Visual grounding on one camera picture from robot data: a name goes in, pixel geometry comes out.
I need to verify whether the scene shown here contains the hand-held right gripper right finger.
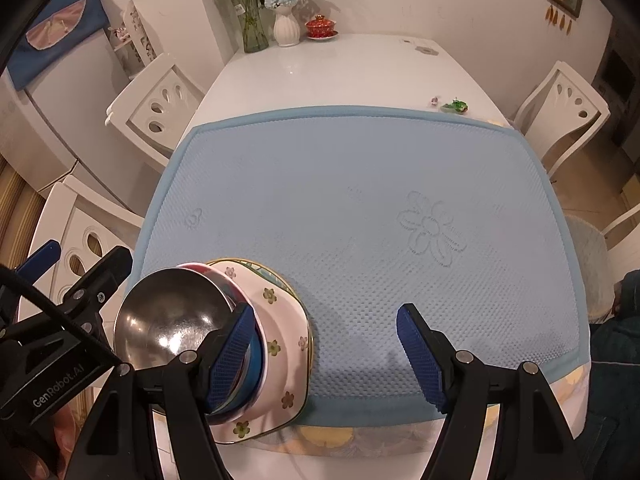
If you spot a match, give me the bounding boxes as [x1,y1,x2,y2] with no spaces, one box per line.
[396,302,586,480]

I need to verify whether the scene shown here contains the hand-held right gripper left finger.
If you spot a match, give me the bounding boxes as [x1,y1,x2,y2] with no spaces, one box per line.
[72,302,257,480]

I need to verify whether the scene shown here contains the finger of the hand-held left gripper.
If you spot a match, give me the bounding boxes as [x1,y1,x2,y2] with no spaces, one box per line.
[60,246,135,333]
[14,240,62,281]

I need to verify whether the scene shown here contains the flower print white plate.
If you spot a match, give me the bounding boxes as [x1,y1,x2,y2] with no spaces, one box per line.
[207,259,313,443]

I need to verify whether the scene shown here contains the blue steel bowl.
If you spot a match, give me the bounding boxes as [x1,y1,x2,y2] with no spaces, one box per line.
[114,267,265,413]

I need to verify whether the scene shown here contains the red plate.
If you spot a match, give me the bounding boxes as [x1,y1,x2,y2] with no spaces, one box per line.
[177,261,251,311]

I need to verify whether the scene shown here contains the gold rimmed patterned plate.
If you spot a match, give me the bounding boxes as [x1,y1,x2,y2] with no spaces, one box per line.
[206,258,316,361]

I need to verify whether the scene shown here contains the white cutout chair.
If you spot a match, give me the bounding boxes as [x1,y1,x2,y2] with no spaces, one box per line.
[15,175,146,311]
[105,52,206,173]
[512,61,611,176]

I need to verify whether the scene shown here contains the yellow printed table cover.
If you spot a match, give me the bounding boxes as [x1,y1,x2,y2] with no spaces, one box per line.
[150,360,588,461]

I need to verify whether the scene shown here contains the white refrigerator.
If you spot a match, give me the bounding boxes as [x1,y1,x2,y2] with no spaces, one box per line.
[0,35,146,211]

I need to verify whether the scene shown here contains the light blue textured mat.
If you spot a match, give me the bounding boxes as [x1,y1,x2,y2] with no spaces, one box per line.
[131,105,592,428]

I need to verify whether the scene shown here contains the blue refrigerator cover cloth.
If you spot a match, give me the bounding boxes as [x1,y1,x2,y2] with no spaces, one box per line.
[6,0,111,92]

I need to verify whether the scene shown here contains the pale chair cushion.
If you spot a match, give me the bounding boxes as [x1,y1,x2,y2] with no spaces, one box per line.
[565,215,613,323]

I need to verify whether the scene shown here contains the person's leg in jeans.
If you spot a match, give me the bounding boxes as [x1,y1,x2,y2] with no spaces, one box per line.
[587,270,640,480]

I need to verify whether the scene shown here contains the green glass vase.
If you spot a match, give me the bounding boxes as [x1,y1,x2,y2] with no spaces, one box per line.
[239,0,271,53]

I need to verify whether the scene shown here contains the white ribbed vase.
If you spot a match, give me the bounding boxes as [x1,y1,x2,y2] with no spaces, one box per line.
[273,7,302,48]

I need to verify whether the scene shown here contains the red lidded teacup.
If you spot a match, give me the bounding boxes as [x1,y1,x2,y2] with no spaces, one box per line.
[306,15,336,36]

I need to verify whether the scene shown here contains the dark glass cabinet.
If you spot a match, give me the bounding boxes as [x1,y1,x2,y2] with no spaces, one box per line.
[592,42,640,111]

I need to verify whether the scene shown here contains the orange hanging ornaments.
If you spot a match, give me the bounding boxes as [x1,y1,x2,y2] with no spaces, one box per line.
[545,4,573,36]

